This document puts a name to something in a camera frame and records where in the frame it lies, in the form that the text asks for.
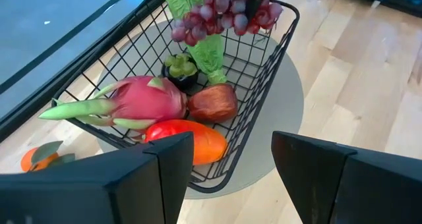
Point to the red onion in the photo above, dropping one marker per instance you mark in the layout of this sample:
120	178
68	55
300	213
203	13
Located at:
214	103

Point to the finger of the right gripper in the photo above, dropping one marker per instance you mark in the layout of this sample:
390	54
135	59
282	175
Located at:
257	0

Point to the green romaine lettuce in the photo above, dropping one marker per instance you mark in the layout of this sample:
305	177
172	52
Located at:
207	56

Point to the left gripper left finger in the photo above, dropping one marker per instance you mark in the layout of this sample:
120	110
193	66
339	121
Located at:
99	191

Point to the orange cluster with leaves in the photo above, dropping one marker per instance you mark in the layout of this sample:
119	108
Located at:
28	161

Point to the red orange mango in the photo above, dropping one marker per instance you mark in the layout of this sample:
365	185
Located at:
207	141

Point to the black table frame rail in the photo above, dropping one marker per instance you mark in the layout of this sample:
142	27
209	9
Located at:
33	99

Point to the dark purple mangosteen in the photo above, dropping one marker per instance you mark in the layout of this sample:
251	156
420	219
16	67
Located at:
179	67

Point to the pink dragon fruit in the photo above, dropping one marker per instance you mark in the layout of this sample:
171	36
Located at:
148	102

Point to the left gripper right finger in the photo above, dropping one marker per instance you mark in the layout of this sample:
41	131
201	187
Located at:
356	191

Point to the red grape bunch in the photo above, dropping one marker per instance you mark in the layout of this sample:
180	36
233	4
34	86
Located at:
198	31

